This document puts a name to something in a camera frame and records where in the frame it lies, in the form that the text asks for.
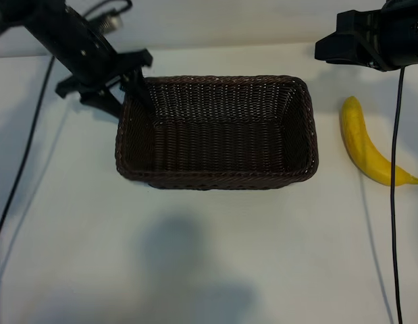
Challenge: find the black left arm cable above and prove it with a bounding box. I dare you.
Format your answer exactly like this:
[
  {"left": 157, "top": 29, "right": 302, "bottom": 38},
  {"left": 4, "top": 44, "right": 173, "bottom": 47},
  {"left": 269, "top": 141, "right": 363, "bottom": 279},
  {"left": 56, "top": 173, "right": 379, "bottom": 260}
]
[{"left": 0, "top": 0, "right": 134, "bottom": 259}]

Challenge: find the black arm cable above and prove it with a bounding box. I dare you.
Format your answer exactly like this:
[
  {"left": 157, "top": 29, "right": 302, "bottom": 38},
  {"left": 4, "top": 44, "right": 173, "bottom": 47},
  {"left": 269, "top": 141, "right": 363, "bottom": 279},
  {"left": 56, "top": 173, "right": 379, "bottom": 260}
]
[
  {"left": 388, "top": 66, "right": 405, "bottom": 324},
  {"left": 0, "top": 0, "right": 134, "bottom": 259}
]

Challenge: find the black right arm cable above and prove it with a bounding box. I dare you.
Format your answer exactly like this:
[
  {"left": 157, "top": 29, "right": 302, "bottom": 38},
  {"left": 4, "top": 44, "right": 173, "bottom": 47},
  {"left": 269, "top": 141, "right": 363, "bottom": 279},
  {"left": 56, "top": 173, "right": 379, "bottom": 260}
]
[{"left": 388, "top": 66, "right": 405, "bottom": 324}]

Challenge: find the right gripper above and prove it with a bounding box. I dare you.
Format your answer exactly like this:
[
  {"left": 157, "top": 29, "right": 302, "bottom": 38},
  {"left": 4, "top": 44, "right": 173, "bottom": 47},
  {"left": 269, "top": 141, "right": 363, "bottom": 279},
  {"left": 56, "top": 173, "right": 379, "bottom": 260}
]
[{"left": 315, "top": 7, "right": 418, "bottom": 72}]

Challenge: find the yellow banana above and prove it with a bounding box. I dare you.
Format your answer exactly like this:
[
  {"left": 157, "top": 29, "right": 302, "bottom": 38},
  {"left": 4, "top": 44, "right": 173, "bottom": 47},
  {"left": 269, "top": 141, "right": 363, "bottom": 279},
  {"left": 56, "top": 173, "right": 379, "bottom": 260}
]
[{"left": 341, "top": 95, "right": 418, "bottom": 187}]

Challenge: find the dark brown wicker basket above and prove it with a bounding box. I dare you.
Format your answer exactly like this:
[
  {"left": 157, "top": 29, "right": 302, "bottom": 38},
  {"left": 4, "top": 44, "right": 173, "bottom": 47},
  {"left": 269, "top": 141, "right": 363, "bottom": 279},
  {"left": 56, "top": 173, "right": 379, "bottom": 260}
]
[{"left": 114, "top": 74, "right": 320, "bottom": 190}]

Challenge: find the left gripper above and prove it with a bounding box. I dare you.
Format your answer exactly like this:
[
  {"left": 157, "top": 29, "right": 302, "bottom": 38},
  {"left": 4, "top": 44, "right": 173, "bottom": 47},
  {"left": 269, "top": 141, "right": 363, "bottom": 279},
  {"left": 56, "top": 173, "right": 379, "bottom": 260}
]
[{"left": 26, "top": 5, "right": 155, "bottom": 119}]

